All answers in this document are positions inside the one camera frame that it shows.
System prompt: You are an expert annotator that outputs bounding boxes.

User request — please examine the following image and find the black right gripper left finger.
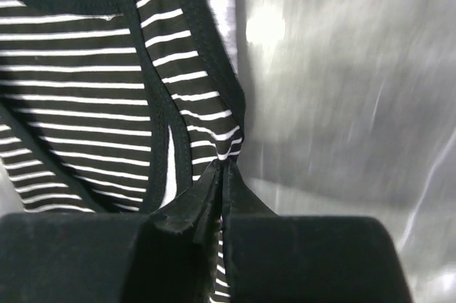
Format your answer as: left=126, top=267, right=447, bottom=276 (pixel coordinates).
left=1, top=162, right=222, bottom=302

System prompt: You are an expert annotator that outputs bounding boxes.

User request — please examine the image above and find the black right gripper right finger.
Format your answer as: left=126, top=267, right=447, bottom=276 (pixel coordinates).
left=222, top=161, right=412, bottom=302

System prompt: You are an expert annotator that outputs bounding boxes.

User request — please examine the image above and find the black white striped tank top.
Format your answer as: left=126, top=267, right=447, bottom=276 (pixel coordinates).
left=1, top=0, right=245, bottom=302

